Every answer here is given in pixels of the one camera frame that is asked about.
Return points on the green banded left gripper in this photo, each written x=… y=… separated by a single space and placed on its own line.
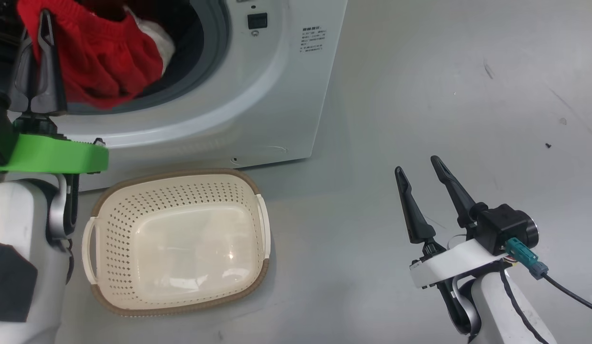
x=47 y=155

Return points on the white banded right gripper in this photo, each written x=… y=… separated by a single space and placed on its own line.
x=453 y=263

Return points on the red and white garment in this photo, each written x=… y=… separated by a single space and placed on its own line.
x=95 y=57

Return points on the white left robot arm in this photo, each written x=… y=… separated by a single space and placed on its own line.
x=18 y=215

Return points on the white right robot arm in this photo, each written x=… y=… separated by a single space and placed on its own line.
x=491 y=310

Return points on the grey rubber door gasket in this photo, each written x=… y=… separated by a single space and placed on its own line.
x=209 y=52

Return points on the white washing machine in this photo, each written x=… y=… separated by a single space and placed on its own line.
x=257 y=110

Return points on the cream perforated laundry basket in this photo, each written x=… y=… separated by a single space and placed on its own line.
x=181 y=243

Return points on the black door lock latch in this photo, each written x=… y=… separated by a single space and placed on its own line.
x=257 y=21

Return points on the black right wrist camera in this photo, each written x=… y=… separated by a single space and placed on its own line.
x=503 y=227

